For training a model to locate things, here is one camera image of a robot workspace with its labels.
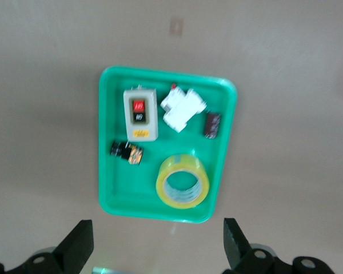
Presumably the green plastic tray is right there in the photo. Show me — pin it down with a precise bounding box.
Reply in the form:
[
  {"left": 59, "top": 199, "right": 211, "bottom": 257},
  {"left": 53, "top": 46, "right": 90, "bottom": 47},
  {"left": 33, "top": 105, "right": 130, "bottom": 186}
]
[{"left": 98, "top": 65, "right": 238, "bottom": 224}]

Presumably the grey switch box red button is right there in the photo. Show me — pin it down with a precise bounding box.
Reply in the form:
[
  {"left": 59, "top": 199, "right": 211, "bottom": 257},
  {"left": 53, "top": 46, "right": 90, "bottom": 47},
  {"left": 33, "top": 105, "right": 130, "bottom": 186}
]
[{"left": 122, "top": 84, "right": 159, "bottom": 143}]

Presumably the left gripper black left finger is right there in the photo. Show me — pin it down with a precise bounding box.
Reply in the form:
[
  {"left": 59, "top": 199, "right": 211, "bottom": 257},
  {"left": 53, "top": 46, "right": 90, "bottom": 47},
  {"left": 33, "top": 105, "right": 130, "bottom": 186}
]
[{"left": 0, "top": 219, "right": 94, "bottom": 274}]

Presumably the yellow clear tape roll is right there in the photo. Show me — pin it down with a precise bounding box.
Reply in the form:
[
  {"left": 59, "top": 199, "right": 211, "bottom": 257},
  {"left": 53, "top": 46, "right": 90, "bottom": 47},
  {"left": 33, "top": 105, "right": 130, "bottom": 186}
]
[{"left": 155, "top": 154, "right": 211, "bottom": 210}]

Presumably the white circuit breaker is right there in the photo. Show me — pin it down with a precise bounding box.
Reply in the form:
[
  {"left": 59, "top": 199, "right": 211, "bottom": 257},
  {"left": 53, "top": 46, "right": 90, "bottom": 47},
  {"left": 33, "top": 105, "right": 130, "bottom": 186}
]
[{"left": 159, "top": 82, "right": 208, "bottom": 134}]

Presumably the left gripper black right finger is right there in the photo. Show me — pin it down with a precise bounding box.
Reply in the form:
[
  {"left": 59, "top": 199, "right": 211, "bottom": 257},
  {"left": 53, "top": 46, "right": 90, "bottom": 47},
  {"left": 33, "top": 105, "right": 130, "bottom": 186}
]
[{"left": 221, "top": 217, "right": 334, "bottom": 274}]

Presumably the black and gold connector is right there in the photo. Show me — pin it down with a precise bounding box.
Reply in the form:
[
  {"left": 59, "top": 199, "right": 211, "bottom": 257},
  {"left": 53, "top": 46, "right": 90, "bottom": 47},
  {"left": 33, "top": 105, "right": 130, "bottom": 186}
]
[{"left": 109, "top": 140, "right": 145, "bottom": 166}]

